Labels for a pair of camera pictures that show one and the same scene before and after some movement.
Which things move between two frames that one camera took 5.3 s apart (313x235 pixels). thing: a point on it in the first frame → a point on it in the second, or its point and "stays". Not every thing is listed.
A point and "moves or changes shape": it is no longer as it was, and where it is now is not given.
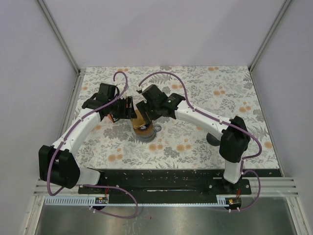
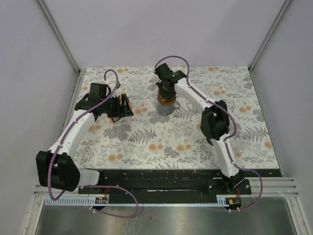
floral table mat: (223, 93) stays
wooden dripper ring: (144, 132) moves or changes shape
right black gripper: (144, 105) → (164, 96)
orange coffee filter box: (113, 119) stays
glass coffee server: (149, 138) moves or changes shape
